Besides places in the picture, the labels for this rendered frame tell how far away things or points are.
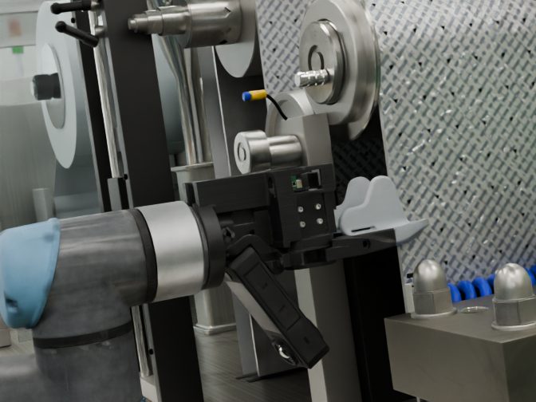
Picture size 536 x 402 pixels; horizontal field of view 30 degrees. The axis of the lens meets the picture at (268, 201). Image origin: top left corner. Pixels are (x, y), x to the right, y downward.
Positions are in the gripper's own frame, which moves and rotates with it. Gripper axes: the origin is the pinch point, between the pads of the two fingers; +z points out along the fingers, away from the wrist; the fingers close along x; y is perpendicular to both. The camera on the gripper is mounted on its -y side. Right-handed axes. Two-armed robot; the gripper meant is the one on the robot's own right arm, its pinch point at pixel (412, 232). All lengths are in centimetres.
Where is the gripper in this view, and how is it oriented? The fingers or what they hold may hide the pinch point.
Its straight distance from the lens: 88.3
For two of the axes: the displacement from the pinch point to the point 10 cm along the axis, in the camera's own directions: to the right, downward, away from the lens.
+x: -3.9, 0.0, 9.2
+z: 9.1, -1.5, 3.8
